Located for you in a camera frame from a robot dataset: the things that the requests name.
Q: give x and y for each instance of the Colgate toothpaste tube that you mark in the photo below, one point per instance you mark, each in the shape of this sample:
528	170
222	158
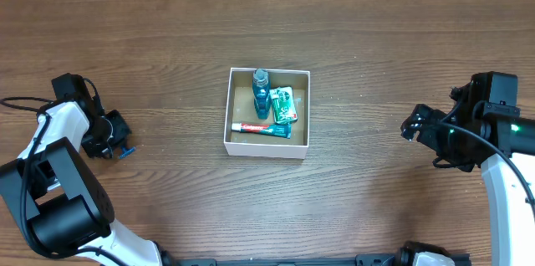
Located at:
283	131

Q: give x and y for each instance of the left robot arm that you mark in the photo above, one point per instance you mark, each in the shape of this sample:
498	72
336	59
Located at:
57	202

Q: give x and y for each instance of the green soap packet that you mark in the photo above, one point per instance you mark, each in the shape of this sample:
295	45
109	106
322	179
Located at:
284	110

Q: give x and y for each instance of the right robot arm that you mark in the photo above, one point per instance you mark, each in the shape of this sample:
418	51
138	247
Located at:
508	171

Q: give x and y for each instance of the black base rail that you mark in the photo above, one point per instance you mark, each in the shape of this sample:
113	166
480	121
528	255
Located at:
410	253

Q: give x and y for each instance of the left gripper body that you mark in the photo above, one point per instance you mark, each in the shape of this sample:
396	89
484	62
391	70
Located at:
118	130

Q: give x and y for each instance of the white cardboard box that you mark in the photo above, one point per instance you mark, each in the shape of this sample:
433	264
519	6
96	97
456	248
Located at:
240	109

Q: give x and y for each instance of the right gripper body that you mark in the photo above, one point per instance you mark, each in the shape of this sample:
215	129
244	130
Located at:
418	122

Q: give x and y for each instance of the blue disposable razor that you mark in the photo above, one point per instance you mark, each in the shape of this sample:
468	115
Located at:
126	151

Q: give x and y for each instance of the teal mouthwash bottle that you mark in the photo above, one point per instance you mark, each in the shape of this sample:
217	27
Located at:
261	91

